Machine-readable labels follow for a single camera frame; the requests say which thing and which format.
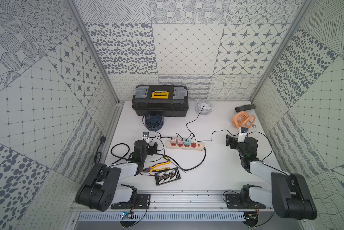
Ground pink adapter blue fan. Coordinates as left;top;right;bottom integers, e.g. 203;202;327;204
170;138;177;146

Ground pink adapter white fan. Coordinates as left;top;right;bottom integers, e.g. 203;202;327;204
177;138;184;146

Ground beige red power strip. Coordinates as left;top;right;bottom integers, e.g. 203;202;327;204
165;140;205;151

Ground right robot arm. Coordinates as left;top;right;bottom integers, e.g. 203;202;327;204
225;135;318;220

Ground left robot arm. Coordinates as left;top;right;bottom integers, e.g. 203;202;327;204
75;140;158;211

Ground orange desk fan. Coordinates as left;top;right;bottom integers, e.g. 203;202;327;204
231;111;256;128

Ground navy blue desk fan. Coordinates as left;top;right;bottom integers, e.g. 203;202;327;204
144;113;164;131

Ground white round desk fan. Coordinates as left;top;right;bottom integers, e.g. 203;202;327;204
196;99;213;117

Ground yellow black screwdriver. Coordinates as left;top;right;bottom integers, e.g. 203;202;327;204
163;156;186;173

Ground yellow black pliers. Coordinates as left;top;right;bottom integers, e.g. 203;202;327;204
141;161;171;173

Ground black screwdriver bit case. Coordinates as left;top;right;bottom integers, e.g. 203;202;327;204
154;168;181;186

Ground black cylindrical flashlight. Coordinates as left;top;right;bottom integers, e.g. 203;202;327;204
235;104;256;113

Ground black plastic toolbox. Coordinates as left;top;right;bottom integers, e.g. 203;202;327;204
132;85;189;117

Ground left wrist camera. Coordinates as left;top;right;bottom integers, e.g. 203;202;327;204
142;131;149;140

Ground blue fan black cable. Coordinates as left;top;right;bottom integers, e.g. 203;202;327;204
141;114;175;144

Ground black power strip cable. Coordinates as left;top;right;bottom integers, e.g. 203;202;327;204
93;143;207;172

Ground white fan black cable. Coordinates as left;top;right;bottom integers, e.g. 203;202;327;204
176;107;205;140

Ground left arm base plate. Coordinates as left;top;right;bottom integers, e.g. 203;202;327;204
111;194;151;210

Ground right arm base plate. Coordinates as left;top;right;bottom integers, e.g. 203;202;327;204
223;193;266;210

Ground aluminium rail frame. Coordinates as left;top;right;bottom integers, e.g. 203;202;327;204
73;189;308;213

